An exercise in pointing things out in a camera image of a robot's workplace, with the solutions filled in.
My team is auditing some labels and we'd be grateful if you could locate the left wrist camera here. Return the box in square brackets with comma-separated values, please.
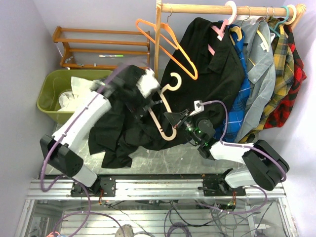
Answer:
[136, 69, 160, 98]

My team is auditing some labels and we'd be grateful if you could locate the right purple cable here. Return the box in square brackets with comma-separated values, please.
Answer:
[202, 100, 288, 215]

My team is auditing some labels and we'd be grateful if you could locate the grey hanging shirt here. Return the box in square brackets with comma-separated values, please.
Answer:
[235, 20, 276, 142]

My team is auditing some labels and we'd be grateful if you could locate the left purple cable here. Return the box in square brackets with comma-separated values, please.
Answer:
[39, 61, 149, 237]

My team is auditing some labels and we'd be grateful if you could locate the green plastic bin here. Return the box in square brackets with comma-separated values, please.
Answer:
[37, 69, 112, 124]

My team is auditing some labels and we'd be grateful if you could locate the white cloth in bin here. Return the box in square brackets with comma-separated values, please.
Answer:
[58, 76, 97, 112]

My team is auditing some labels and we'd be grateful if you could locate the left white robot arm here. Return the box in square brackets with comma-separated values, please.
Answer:
[40, 77, 125, 196]

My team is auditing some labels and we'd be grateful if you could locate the purple cable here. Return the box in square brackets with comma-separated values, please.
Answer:
[202, 100, 288, 215]
[39, 61, 149, 237]

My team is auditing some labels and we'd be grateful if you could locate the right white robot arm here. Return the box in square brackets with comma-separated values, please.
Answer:
[164, 110, 290, 196]

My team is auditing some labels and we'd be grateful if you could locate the aluminium rail frame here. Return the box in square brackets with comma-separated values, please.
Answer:
[16, 174, 298, 237]

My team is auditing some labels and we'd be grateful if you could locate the wooden shoe rack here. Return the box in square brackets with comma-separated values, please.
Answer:
[52, 26, 151, 70]

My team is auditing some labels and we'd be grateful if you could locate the black button-up shirt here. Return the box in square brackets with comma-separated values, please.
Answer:
[88, 65, 202, 169]

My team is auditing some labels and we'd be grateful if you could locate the teal plastic hanger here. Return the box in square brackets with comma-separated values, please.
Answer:
[269, 6, 290, 37]

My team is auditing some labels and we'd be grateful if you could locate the wooden clothes rail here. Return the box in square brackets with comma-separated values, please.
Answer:
[154, 0, 306, 75]

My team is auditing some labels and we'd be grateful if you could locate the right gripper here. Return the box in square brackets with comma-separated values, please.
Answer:
[165, 109, 201, 144]

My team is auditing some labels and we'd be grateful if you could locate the pink plastic hanger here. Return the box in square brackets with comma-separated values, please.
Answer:
[211, 0, 237, 41]

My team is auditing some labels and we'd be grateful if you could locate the orange plastic hanger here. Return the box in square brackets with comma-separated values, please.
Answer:
[136, 7, 198, 80]

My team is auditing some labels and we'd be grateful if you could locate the red black plaid shirt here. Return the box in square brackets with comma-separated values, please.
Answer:
[259, 24, 306, 130]

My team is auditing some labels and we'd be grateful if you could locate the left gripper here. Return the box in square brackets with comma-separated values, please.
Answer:
[121, 77, 154, 117]

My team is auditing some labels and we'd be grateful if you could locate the beige plastic hanger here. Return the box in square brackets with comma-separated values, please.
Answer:
[147, 72, 182, 142]

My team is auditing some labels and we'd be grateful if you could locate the blue plaid shirt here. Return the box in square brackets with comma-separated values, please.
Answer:
[215, 24, 250, 143]

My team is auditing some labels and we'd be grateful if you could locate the green marker pen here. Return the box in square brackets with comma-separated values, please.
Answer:
[98, 54, 124, 58]

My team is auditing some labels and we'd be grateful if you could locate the hanging black shirt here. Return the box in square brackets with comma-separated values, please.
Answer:
[161, 17, 244, 127]

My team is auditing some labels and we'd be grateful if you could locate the yellow plaid shirt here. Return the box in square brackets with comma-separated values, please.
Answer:
[238, 18, 294, 143]

